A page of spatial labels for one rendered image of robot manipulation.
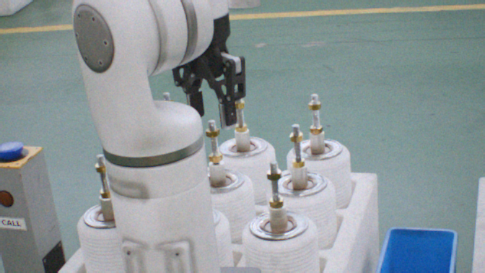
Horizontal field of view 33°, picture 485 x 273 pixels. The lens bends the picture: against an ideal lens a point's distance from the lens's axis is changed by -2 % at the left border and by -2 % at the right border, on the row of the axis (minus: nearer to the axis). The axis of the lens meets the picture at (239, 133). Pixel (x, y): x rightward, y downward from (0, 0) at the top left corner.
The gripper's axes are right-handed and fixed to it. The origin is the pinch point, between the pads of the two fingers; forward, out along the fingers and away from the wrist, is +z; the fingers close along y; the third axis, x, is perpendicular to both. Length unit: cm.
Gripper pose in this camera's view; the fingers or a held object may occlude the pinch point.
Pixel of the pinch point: (211, 113)
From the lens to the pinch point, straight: 113.8
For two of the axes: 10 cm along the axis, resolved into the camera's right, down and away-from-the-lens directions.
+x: 7.5, -3.2, 5.9
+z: 1.0, 9.2, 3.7
